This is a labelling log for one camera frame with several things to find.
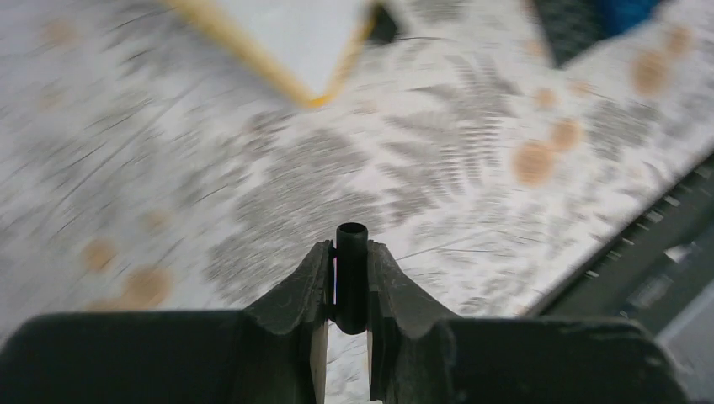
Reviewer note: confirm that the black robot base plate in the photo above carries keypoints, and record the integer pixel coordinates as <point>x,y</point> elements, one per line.
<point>657,271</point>

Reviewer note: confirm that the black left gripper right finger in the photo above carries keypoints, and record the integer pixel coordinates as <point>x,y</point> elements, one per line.
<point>422,352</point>

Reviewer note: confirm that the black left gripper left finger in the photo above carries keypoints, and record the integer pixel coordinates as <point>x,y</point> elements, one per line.
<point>273,351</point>

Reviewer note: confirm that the black marker cap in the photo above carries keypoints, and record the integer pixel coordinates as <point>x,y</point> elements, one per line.
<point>350,275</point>

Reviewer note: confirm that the yellow framed whiteboard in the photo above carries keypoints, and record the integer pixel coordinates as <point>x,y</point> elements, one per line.
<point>305,49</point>

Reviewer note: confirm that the dark grey brick baseplate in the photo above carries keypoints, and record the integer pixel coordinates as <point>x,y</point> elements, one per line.
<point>571,27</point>

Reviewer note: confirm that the blue toy brick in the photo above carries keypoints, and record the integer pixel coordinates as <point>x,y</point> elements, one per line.
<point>618,16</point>

